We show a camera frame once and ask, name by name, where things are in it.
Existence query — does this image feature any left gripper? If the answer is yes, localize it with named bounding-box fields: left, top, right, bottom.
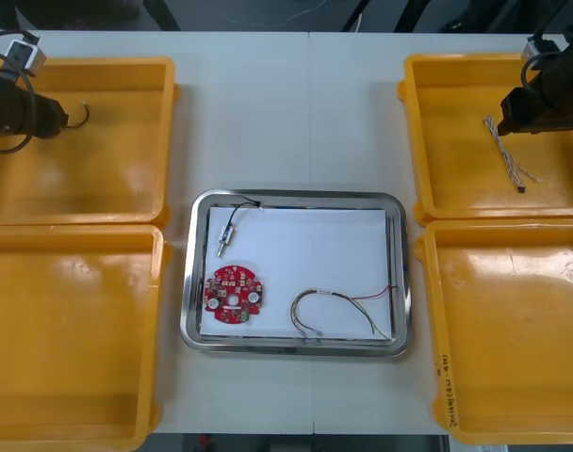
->
left=31, top=92, right=70, bottom=139

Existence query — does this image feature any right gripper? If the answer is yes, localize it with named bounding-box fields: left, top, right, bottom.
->
left=497, top=87, right=573, bottom=136

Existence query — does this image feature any blue-white twisted wire harness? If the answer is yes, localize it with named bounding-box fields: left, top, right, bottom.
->
left=483, top=115, right=545, bottom=194

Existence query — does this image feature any steel tray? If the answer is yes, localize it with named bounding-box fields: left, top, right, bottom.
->
left=179, top=188, right=414, bottom=358

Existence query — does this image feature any red black green-yellow wire harness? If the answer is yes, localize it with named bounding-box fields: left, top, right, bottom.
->
left=289, top=282, right=401, bottom=340

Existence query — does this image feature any yellow-orange plastic bin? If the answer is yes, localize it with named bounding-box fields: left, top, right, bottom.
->
left=0, top=56, right=182, bottom=227
left=416, top=217, right=573, bottom=446
left=397, top=52, right=573, bottom=222
left=0, top=224, right=172, bottom=452

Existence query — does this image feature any metal solenoid with blue label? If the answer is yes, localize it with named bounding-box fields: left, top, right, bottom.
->
left=215, top=197, right=265, bottom=258

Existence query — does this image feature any round red circuit board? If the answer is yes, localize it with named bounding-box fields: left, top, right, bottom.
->
left=203, top=264, right=265, bottom=326

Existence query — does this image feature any white sheet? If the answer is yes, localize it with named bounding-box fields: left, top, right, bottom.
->
left=199, top=205, right=394, bottom=339

